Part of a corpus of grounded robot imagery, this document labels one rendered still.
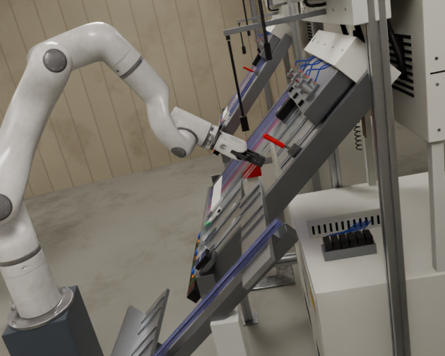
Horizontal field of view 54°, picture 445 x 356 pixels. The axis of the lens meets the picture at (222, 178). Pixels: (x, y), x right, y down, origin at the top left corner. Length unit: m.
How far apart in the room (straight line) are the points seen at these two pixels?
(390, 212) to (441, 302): 0.35
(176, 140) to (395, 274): 0.71
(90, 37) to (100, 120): 3.58
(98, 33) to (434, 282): 1.13
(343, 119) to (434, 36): 0.27
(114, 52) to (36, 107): 0.25
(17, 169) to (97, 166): 3.74
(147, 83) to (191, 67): 3.42
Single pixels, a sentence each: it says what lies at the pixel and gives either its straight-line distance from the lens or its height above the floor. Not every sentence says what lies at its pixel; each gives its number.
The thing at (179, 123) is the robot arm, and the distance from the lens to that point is 1.37.
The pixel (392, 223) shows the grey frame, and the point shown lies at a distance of 1.19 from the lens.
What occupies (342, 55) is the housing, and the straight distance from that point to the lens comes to 1.09.
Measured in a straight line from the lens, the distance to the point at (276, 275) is 2.49.
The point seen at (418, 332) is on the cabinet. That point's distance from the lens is 1.45.
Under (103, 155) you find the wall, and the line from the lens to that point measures 4.91.
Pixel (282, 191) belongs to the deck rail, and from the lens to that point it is 1.13.
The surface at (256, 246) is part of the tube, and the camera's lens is 0.74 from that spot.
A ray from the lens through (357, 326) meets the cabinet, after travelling 1.39.
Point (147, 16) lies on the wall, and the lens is 4.70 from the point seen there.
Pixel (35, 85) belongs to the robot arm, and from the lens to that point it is 1.20.
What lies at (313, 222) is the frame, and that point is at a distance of 1.56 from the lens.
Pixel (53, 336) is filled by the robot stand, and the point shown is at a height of 0.66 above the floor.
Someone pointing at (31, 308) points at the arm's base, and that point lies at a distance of 1.38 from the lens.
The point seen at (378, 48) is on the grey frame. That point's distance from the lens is 1.06.
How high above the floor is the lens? 1.38
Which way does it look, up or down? 20 degrees down
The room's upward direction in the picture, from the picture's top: 12 degrees counter-clockwise
